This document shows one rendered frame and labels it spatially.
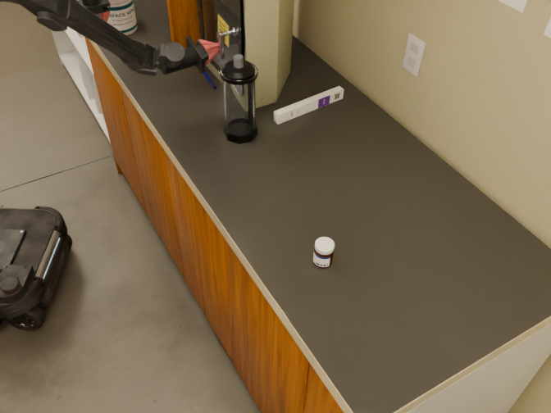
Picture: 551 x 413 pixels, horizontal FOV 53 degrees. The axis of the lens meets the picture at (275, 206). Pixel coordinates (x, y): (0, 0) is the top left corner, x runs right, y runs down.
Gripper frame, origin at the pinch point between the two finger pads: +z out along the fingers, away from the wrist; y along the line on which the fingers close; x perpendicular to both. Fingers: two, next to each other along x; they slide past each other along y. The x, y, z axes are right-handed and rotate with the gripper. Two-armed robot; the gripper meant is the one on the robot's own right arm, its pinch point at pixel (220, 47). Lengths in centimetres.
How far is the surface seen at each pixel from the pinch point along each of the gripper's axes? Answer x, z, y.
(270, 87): 12.4, 12.5, -11.1
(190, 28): 14.7, 2.3, 26.6
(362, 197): 7, 12, -62
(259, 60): 1.6, 9.0, -8.4
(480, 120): -9, 47, -63
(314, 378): 13, -25, -97
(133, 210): 125, -29, 34
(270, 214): 7, -13, -55
